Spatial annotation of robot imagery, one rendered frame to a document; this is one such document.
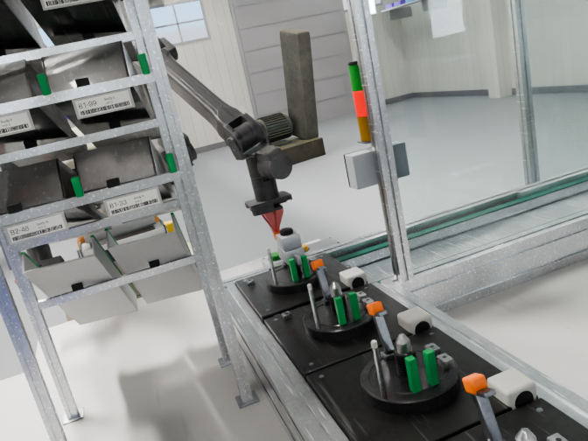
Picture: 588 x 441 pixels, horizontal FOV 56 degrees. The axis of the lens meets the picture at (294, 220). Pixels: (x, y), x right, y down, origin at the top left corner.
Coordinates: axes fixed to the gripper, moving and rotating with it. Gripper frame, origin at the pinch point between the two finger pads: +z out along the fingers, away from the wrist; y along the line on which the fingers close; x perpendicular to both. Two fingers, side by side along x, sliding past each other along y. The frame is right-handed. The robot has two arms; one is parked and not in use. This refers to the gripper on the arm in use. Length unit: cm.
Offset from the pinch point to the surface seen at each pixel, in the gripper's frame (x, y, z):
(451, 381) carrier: -66, 3, 7
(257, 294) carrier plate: -10.3, -9.8, 8.9
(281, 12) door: 1059, 372, -141
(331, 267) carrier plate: -8.7, 8.8, 9.0
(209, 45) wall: 1057, 205, -106
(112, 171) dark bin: -26.3, -31.2, -27.2
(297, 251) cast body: -13.4, 0.6, 1.2
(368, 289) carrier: -26.3, 10.0, 9.2
